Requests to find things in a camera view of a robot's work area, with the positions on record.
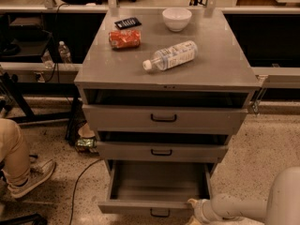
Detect orange crushed soda can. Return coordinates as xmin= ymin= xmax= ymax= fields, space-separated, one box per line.
xmin=109 ymin=29 xmax=141 ymax=49

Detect grey middle drawer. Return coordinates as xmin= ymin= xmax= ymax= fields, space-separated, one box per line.
xmin=97 ymin=142 xmax=228 ymax=163

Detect grey metal drawer cabinet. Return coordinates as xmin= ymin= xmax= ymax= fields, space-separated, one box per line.
xmin=73 ymin=8 xmax=262 ymax=176

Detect black floor cable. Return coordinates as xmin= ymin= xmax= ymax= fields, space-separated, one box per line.
xmin=67 ymin=158 xmax=103 ymax=225

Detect grey bottom drawer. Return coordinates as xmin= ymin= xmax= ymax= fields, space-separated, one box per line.
xmin=99 ymin=160 xmax=211 ymax=218

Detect black rectangular remote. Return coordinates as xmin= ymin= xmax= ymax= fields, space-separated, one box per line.
xmin=114 ymin=17 xmax=142 ymax=30

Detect person leg beige trousers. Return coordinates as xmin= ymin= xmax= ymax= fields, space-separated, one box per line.
xmin=0 ymin=118 xmax=30 ymax=187

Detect small background water bottle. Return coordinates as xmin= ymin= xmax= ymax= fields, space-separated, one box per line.
xmin=58 ymin=41 xmax=72 ymax=64

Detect grey drawer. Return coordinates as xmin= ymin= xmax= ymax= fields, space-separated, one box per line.
xmin=97 ymin=142 xmax=228 ymax=163
xmin=82 ymin=105 xmax=248 ymax=135
xmin=99 ymin=160 xmax=211 ymax=218

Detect clear plastic water bottle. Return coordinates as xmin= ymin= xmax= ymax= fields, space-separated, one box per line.
xmin=142 ymin=40 xmax=198 ymax=71

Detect black chair base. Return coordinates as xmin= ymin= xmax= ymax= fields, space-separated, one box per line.
xmin=0 ymin=214 xmax=48 ymax=225

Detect grey sneaker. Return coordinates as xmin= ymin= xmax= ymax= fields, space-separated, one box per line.
xmin=7 ymin=159 xmax=56 ymax=199

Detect white ceramic bowl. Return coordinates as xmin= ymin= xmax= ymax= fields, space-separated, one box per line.
xmin=162 ymin=7 xmax=192 ymax=32

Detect grey top drawer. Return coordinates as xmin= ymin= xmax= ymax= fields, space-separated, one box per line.
xmin=82 ymin=105 xmax=248 ymax=135

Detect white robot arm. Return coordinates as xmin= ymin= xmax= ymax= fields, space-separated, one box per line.
xmin=186 ymin=167 xmax=300 ymax=225

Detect black table leg frame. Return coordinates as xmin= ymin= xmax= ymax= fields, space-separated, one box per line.
xmin=0 ymin=70 xmax=79 ymax=142

